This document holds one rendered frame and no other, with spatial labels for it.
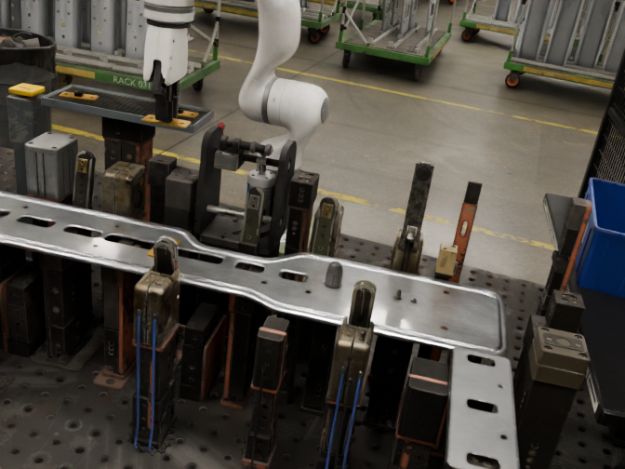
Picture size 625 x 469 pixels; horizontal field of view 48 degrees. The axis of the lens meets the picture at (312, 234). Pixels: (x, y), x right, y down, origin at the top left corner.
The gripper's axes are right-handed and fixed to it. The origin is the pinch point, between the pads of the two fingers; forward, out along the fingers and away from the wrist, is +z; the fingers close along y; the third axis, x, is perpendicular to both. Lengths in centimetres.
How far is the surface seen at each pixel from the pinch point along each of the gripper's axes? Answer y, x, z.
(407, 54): -611, 26, 99
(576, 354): 20, 76, 22
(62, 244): 8.3, -17.0, 27.5
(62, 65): -361, -217, 98
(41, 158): -10.2, -31.3, 18.8
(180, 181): -13.4, -1.5, 19.8
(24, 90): -30, -46, 11
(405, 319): 10, 49, 28
